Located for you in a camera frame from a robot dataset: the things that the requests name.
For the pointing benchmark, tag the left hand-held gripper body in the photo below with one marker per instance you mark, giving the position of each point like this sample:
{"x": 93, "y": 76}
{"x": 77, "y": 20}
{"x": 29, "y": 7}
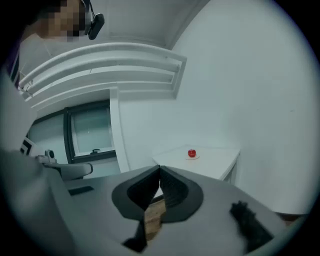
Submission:
{"x": 47, "y": 160}

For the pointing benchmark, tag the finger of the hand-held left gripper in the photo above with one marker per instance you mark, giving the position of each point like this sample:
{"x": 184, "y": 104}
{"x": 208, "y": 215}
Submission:
{"x": 75, "y": 170}

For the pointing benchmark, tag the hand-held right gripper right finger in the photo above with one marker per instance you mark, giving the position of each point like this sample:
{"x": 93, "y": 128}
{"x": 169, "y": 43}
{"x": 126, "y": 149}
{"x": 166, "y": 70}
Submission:
{"x": 182, "y": 197}

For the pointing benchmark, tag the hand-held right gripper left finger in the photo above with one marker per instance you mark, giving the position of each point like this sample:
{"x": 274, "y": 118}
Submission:
{"x": 135, "y": 195}

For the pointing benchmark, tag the white round plate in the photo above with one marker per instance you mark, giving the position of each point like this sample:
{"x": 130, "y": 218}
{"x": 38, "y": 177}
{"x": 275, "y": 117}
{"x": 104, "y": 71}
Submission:
{"x": 197, "y": 157}

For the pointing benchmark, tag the red apple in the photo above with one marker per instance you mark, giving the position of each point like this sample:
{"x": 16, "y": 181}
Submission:
{"x": 192, "y": 153}

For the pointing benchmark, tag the dark framed window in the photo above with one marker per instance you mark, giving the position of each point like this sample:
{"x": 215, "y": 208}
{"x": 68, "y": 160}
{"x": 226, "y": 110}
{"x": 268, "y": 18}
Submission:
{"x": 92, "y": 130}

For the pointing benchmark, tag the white square table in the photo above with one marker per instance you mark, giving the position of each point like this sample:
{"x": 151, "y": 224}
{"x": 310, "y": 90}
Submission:
{"x": 212, "y": 163}

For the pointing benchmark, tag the person's purple jacket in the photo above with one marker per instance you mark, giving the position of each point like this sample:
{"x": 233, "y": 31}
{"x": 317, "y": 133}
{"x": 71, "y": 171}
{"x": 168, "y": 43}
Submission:
{"x": 13, "y": 67}

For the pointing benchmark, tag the white window pelmet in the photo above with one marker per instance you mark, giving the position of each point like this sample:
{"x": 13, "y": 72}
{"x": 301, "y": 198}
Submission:
{"x": 100, "y": 57}

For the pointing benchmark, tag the person's head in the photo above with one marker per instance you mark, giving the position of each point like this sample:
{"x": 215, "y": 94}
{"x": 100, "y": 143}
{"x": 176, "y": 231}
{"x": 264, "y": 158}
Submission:
{"x": 62, "y": 20}

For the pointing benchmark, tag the black head camera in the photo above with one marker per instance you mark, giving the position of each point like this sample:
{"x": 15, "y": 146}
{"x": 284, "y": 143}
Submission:
{"x": 96, "y": 26}

